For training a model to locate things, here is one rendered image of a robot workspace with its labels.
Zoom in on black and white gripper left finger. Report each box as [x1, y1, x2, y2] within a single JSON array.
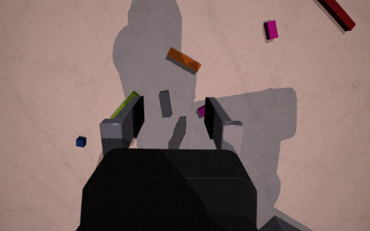
[[100, 96, 145, 157]]

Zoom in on orange rectangular bar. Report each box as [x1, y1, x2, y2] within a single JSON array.
[[167, 47, 201, 72]]

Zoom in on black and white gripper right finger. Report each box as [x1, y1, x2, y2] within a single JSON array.
[[204, 97, 245, 159]]

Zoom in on magenta rod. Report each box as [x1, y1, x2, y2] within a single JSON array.
[[198, 105, 205, 117], [264, 20, 278, 40]]

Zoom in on lime green rod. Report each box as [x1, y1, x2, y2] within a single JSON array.
[[111, 91, 139, 119]]

